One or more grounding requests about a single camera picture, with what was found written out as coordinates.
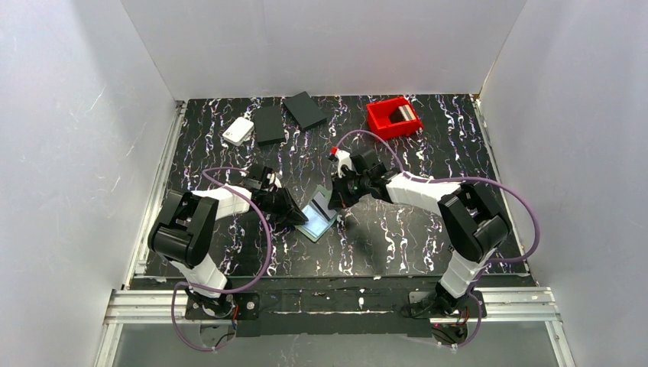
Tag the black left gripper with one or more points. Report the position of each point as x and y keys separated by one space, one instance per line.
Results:
x=273 y=201

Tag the black flat box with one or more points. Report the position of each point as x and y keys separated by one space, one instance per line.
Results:
x=269 y=126

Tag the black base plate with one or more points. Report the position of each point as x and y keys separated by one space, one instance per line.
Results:
x=344 y=306

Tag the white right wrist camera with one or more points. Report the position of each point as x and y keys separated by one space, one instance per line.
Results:
x=342 y=161

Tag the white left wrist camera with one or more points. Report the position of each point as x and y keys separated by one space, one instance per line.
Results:
x=274 y=181

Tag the dark striped credit card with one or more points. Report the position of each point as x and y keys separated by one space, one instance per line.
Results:
x=402 y=113

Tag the white small box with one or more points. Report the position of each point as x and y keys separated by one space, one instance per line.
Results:
x=239 y=131

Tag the mint green card holder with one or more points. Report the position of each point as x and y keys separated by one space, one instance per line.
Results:
x=317 y=226

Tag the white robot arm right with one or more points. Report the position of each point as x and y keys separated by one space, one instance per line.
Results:
x=474 y=221

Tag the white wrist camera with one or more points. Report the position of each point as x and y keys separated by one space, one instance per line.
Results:
x=274 y=181
x=342 y=161

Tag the black flat box angled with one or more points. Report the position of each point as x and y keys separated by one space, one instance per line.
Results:
x=305 y=111

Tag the aluminium rail frame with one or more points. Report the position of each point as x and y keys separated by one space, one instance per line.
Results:
x=522 y=328

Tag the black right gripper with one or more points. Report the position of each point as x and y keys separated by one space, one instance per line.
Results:
x=342 y=186

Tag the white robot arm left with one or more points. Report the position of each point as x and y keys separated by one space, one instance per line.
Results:
x=182 y=232

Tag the red plastic bin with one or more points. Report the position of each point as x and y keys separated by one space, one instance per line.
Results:
x=379 y=123

